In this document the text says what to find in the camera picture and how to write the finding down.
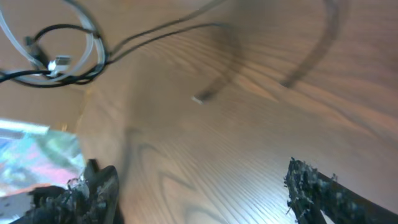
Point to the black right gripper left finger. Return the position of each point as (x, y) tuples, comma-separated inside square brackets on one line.
[(92, 197)]

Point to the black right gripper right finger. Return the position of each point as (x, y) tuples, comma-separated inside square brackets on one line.
[(314, 196)]

